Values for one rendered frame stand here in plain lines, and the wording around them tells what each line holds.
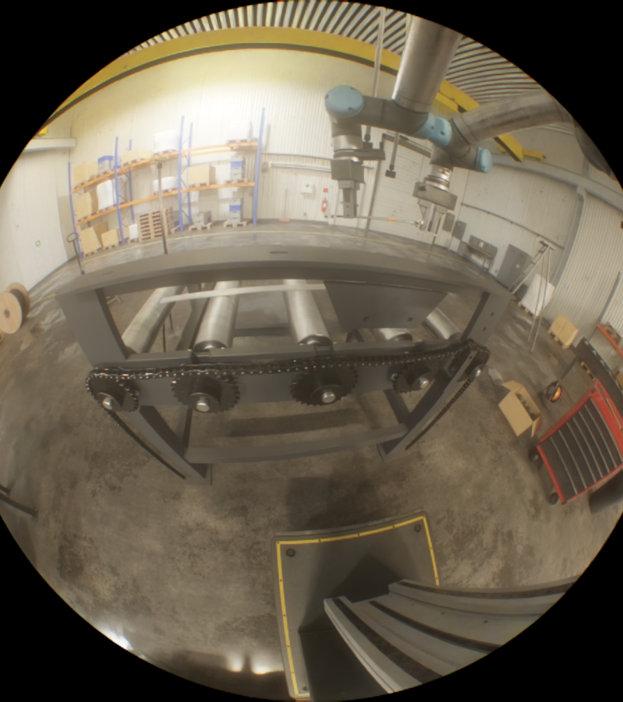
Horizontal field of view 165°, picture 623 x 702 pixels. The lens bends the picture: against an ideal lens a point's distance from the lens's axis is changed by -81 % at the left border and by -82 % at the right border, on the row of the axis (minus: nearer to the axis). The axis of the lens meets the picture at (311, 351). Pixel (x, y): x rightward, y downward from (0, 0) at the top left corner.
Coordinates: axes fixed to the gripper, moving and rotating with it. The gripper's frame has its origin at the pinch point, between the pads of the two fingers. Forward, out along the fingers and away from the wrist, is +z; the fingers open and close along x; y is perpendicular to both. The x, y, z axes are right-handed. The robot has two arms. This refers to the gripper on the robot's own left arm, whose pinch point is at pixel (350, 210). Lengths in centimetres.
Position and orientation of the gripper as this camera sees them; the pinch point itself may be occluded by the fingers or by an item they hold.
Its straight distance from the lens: 60.1
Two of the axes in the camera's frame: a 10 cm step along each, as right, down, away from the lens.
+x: -4.4, 6.0, -6.7
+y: -9.0, -2.3, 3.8
